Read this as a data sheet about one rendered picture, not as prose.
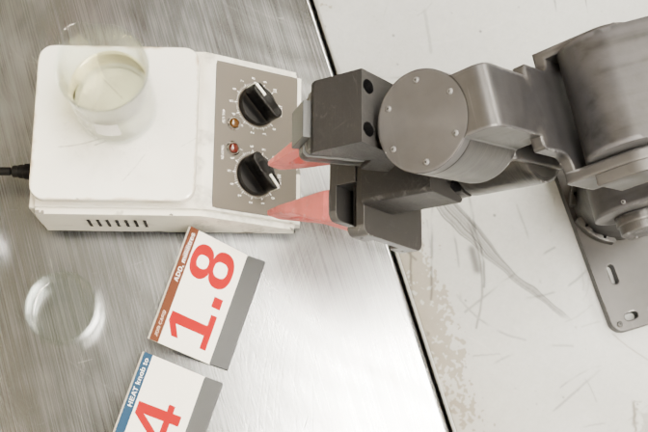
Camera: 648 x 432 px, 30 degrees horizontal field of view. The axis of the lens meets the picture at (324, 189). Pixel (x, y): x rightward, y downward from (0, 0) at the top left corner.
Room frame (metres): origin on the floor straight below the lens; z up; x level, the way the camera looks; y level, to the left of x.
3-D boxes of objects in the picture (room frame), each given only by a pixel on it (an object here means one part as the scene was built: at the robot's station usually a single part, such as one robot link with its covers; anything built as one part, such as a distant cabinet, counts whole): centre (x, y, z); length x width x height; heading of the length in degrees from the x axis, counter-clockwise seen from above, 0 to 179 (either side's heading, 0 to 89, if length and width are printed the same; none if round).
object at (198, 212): (0.27, 0.13, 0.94); 0.22 x 0.13 x 0.08; 97
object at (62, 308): (0.13, 0.19, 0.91); 0.06 x 0.06 x 0.02
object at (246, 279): (0.15, 0.08, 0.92); 0.09 x 0.06 x 0.04; 169
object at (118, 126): (0.28, 0.16, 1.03); 0.07 x 0.06 x 0.08; 47
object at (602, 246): (0.28, -0.23, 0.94); 0.20 x 0.07 x 0.08; 24
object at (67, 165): (0.26, 0.16, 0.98); 0.12 x 0.12 x 0.01; 6
